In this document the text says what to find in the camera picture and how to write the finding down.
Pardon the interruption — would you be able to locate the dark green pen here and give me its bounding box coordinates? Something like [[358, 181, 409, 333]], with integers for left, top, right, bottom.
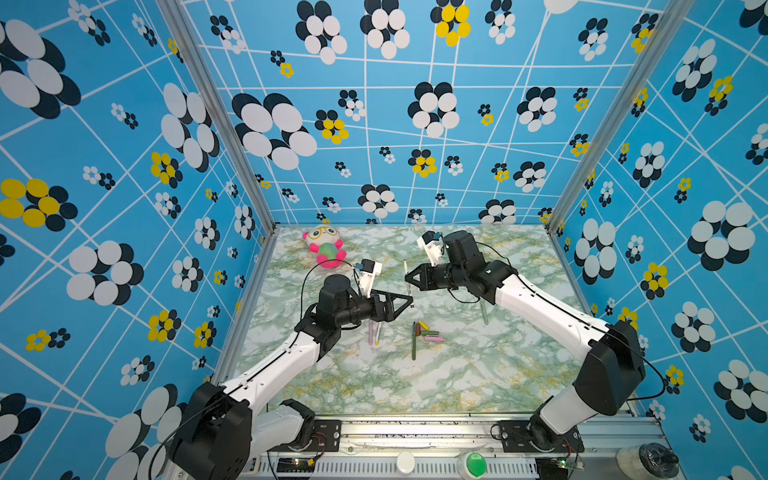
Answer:
[[410, 322, 418, 361]]

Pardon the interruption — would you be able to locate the green push button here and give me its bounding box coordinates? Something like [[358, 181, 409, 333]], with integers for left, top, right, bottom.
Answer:
[[457, 451, 488, 480]]

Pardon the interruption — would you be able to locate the light green pen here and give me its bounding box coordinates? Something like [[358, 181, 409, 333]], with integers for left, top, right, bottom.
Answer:
[[479, 300, 490, 326]]

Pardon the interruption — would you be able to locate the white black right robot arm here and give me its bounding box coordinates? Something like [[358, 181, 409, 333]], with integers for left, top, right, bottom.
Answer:
[[405, 230, 646, 451]]

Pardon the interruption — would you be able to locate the white round button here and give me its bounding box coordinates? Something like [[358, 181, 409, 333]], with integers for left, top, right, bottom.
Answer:
[[396, 451, 416, 476]]

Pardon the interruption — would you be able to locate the aluminium corner post left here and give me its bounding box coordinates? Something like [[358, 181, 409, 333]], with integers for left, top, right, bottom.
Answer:
[[154, 0, 278, 234]]

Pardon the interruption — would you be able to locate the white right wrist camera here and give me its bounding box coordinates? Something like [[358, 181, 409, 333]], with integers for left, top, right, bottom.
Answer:
[[417, 230, 445, 267]]

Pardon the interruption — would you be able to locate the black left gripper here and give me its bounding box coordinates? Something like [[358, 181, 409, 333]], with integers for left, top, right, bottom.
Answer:
[[334, 288, 411, 329]]

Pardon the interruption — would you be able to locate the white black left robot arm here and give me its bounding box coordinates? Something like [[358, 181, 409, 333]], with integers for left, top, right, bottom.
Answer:
[[164, 274, 413, 479]]

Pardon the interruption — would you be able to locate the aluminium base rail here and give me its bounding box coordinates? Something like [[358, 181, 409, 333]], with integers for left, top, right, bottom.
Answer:
[[237, 412, 669, 479]]

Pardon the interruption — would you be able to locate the pink white plush toy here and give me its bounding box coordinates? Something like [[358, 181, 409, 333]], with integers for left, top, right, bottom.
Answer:
[[302, 225, 347, 269]]

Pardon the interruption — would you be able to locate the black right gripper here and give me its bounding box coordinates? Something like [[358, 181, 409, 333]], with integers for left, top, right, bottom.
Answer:
[[404, 263, 469, 292]]

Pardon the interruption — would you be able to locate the aluminium corner post right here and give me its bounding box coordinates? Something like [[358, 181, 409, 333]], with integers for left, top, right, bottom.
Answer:
[[547, 0, 697, 232]]

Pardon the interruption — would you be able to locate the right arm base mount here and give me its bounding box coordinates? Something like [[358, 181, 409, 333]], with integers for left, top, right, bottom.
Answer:
[[491, 420, 585, 455]]

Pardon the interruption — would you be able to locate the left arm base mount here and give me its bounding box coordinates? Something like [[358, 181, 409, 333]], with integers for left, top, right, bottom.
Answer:
[[281, 399, 342, 453]]

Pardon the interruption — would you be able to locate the aluminium corner post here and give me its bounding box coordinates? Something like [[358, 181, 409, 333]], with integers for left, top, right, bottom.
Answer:
[[154, 0, 278, 234], [547, 0, 697, 232]]

